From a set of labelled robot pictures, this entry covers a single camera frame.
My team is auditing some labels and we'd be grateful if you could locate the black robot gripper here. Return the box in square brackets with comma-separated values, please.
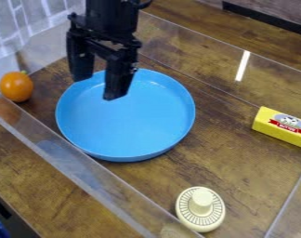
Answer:
[66, 0, 143, 100]

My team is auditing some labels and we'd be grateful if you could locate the orange ball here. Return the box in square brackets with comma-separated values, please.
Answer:
[0, 72, 34, 102]

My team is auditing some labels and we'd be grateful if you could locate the blue round tray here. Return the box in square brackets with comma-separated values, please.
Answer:
[55, 69, 195, 163]

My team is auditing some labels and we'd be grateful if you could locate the yellow butter box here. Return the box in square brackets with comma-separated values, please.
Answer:
[253, 106, 301, 147]

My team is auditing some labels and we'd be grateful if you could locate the cream round toy knob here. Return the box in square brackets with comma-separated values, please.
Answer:
[175, 186, 226, 232]

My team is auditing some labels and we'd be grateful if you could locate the clear acrylic back wall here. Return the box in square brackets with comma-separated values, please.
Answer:
[137, 12, 301, 118]

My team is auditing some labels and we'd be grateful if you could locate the clear acrylic wall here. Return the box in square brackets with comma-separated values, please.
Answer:
[137, 12, 301, 118]
[0, 94, 203, 238]

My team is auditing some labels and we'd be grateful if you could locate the black bar on wall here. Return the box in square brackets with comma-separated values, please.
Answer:
[222, 1, 301, 34]

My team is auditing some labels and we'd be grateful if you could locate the clear acrylic front wall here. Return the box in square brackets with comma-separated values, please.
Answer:
[0, 94, 203, 238]

